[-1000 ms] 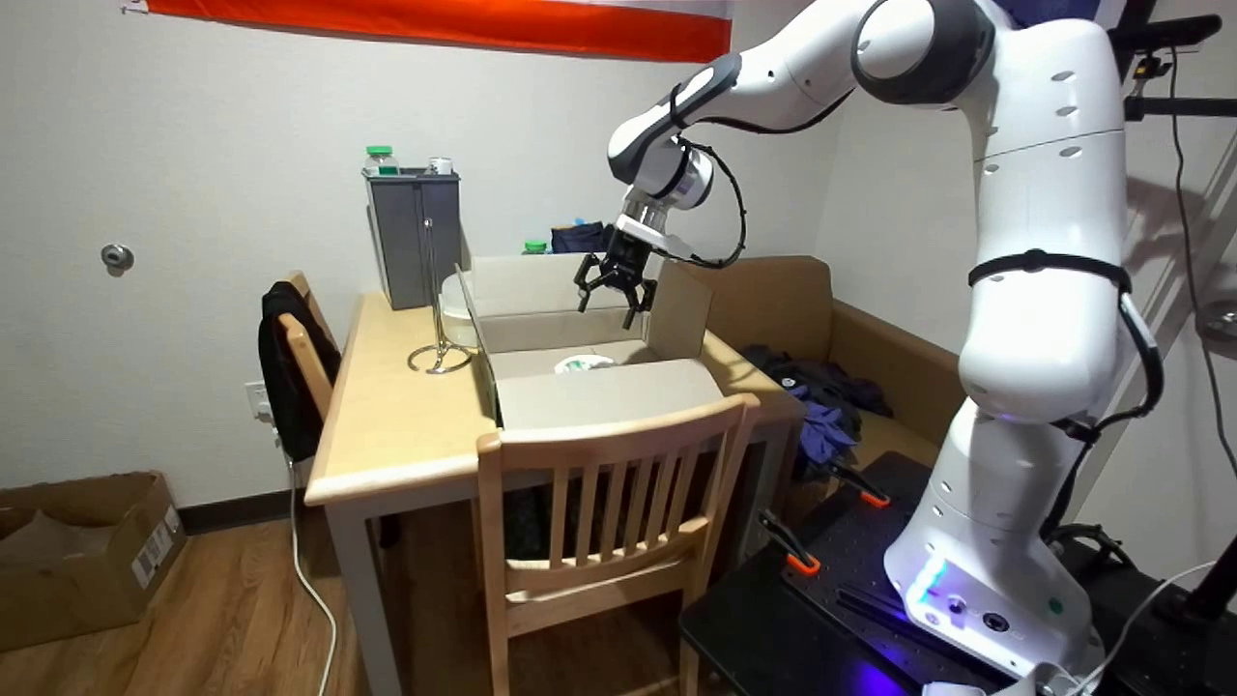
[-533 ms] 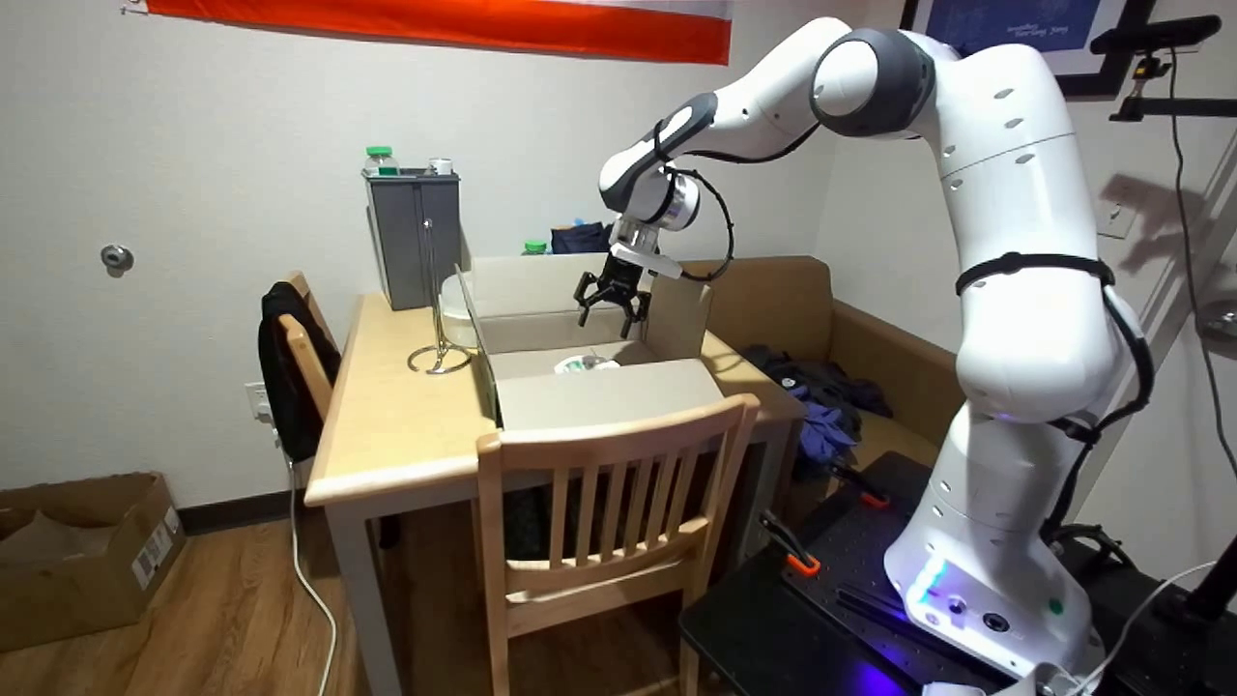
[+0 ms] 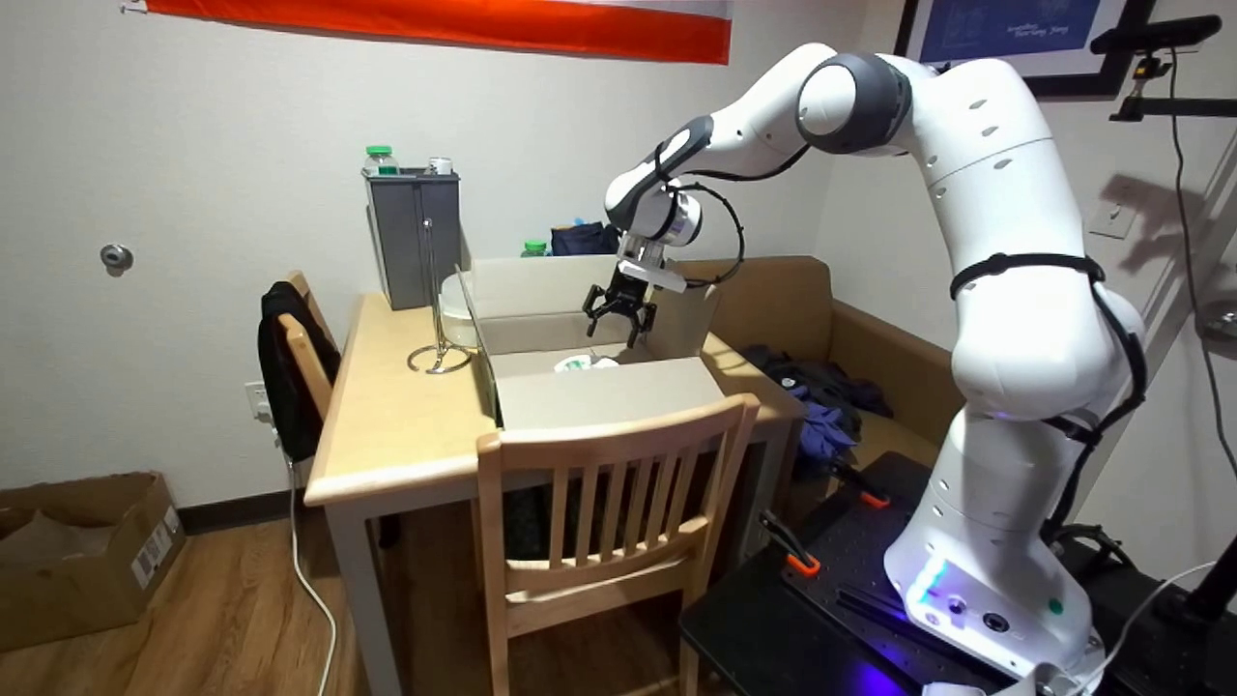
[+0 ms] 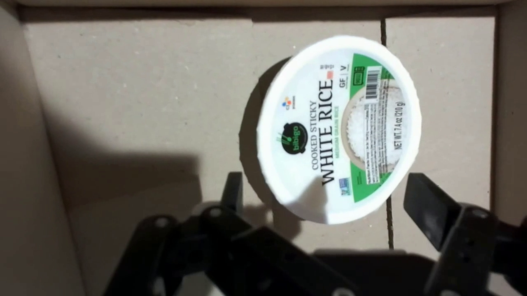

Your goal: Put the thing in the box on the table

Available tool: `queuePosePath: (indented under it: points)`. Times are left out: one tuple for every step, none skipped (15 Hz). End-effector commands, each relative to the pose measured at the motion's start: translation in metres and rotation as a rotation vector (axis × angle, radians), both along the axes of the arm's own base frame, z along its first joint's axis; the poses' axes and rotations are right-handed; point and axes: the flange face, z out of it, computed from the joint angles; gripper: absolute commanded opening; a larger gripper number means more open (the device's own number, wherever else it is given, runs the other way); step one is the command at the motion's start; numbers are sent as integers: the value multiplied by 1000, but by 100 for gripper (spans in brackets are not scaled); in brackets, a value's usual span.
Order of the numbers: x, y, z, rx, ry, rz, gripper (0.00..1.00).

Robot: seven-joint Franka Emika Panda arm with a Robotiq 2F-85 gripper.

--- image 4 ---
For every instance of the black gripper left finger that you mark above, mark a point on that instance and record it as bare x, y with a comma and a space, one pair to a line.
182, 257

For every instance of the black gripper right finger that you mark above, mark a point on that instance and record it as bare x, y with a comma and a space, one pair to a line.
472, 247

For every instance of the white rice bowl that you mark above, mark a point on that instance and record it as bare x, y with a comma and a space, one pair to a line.
330, 125

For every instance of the open cardboard box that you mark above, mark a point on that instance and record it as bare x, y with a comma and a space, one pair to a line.
137, 99

